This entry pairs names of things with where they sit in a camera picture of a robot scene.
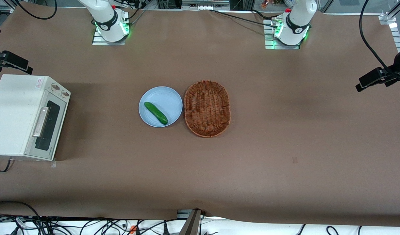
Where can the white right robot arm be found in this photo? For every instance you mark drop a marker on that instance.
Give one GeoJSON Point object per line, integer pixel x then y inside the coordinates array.
{"type": "Point", "coordinates": [108, 19]}

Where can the round oven knob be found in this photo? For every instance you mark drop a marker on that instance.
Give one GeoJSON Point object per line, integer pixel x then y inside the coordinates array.
{"type": "Point", "coordinates": [55, 87]}
{"type": "Point", "coordinates": [65, 94]}

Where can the red oven warning sticker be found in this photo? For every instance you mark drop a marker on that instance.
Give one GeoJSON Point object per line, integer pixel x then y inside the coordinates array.
{"type": "Point", "coordinates": [39, 81]}

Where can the white toaster oven body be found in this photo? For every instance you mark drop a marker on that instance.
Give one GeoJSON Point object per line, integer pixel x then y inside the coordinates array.
{"type": "Point", "coordinates": [13, 114]}

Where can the brown oval wicker basket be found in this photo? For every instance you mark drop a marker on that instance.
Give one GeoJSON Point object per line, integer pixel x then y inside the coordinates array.
{"type": "Point", "coordinates": [207, 108]}

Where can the light blue round plate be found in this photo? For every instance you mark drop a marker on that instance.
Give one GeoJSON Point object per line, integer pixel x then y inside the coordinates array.
{"type": "Point", "coordinates": [169, 101]}

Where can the green cucumber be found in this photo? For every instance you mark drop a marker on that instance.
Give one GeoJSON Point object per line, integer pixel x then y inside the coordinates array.
{"type": "Point", "coordinates": [156, 113]}

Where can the brown table cover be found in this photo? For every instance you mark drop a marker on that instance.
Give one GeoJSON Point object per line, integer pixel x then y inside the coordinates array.
{"type": "Point", "coordinates": [285, 147]}

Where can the grey device at table edge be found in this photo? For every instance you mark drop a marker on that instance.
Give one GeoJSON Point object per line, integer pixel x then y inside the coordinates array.
{"type": "Point", "coordinates": [205, 4]}

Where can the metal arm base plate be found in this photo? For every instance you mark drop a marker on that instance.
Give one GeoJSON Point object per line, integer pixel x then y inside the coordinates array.
{"type": "Point", "coordinates": [270, 42]}
{"type": "Point", "coordinates": [100, 40]}

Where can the dark metal stand post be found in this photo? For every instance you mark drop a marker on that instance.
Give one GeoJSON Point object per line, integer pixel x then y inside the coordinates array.
{"type": "Point", "coordinates": [191, 223]}

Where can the black camera on mount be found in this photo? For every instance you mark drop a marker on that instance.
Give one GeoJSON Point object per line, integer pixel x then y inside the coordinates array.
{"type": "Point", "coordinates": [10, 61]}
{"type": "Point", "coordinates": [381, 76]}

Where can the aluminium frame profile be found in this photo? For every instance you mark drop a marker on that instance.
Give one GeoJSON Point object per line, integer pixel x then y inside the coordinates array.
{"type": "Point", "coordinates": [396, 26]}

